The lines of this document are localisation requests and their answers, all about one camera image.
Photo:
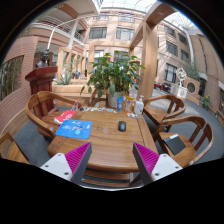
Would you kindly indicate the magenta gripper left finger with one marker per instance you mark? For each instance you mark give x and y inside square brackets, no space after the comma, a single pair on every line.
[70,166]

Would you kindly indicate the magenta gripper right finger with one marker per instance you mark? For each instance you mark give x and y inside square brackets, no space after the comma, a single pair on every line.
[153,166]

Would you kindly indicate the black computer mouse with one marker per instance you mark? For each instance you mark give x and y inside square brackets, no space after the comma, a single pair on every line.
[122,126]

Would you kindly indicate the black notebook on chair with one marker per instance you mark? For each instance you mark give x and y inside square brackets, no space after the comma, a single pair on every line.
[174,143]

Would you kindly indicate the wooden table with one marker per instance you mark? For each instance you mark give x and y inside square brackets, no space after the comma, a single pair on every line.
[112,162]

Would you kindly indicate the red and white book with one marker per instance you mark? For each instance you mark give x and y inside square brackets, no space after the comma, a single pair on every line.
[64,116]

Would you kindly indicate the wooden armchair near right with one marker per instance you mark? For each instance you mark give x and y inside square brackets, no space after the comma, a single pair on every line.
[197,145]

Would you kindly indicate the wooden armchair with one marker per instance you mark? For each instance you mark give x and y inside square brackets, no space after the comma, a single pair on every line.
[41,111]
[197,145]
[175,107]
[14,151]

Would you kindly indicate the white pump sanitizer bottle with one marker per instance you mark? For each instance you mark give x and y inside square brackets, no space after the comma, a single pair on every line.
[139,106]

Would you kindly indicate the wooden armchair near left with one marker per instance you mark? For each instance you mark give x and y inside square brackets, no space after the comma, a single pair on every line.
[14,151]

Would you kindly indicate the wooden armchair far right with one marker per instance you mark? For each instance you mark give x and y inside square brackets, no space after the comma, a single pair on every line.
[175,107]

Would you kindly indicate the wooden armchair far left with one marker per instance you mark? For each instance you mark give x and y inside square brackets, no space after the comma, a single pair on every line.
[41,111]

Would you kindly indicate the yellow bottle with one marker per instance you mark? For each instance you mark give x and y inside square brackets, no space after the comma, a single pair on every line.
[129,103]

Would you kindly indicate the white plant pot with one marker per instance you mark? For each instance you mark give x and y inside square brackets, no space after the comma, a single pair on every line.
[112,99]

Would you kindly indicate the white sculpture on stand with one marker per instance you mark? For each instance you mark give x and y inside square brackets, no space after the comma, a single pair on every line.
[178,89]

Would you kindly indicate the green potted plant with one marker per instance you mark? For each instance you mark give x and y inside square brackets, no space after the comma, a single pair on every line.
[113,77]

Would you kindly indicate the dark bronze bust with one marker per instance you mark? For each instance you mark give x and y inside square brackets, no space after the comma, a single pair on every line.
[43,59]

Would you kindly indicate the wooden pergola post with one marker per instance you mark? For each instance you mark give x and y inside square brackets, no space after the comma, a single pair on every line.
[147,32]

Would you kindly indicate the red wooden pedestal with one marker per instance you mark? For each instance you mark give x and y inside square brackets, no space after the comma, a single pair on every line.
[40,79]

